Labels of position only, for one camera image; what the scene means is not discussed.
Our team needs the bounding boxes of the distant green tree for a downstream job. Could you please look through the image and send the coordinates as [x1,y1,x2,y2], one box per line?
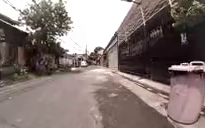
[88,46,105,66]

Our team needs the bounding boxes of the white car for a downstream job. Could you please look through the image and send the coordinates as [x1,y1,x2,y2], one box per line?
[80,60,89,68]

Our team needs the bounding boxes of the pole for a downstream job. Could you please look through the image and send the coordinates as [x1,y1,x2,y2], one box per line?
[85,44,89,62]

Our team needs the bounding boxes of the dark metal fence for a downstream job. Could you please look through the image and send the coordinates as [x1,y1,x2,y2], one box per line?
[117,14,205,96]

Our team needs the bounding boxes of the grey asphalt road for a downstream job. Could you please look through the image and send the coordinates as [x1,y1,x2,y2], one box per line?
[0,65,173,128]

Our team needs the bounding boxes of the pale concrete roadside strip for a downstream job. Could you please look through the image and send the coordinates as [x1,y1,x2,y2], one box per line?
[110,69,205,128]

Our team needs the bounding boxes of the green bushes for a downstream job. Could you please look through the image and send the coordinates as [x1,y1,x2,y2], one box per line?
[10,49,69,81]

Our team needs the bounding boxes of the brick building with tiled roof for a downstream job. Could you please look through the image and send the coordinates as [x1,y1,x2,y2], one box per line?
[115,0,178,44]

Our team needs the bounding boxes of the large green tree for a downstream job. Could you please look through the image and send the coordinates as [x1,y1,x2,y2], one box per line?
[19,0,74,69]

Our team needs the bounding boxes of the dark house with sloped roof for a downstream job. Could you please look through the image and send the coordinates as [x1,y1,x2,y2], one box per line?
[0,7,30,84]

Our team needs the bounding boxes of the overhanging green tree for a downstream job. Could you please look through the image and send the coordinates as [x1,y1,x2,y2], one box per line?
[169,0,205,29]

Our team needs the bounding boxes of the pale grey wall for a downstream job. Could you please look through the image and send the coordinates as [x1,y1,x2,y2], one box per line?
[103,33,120,70]

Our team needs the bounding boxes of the overhead wires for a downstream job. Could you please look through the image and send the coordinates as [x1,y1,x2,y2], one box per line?
[3,0,88,54]

